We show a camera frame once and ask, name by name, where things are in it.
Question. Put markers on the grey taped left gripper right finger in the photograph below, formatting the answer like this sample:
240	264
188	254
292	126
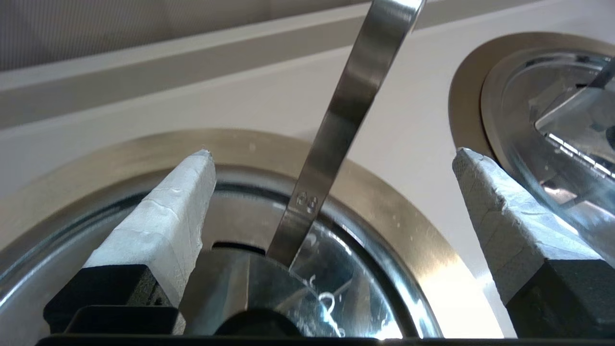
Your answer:
519	230

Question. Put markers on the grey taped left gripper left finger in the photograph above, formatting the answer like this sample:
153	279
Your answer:
163	230

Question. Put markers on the steel lid with black knob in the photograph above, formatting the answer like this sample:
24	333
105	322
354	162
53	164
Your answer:
552	144
312	288

